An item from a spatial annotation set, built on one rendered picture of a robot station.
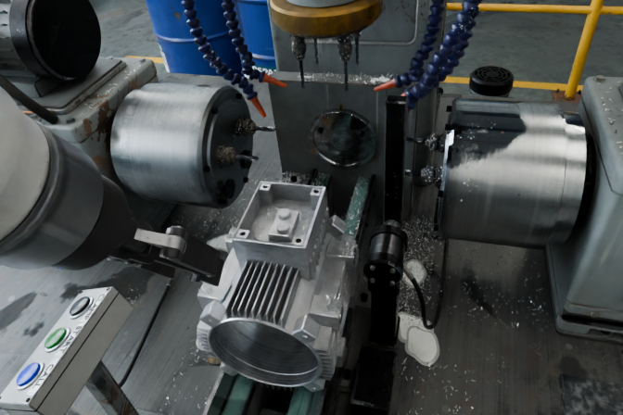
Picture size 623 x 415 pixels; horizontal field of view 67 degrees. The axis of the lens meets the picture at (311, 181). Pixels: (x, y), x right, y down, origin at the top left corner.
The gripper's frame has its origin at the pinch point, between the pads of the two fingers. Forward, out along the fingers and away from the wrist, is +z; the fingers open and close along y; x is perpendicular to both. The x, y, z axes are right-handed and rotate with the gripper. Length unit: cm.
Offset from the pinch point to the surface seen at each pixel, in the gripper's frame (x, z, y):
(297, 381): 10.9, 21.8, -10.0
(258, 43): -127, 134, 65
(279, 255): -4.2, 10.2, -7.3
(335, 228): -10.8, 18.8, -12.2
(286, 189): -14.8, 15.1, -4.8
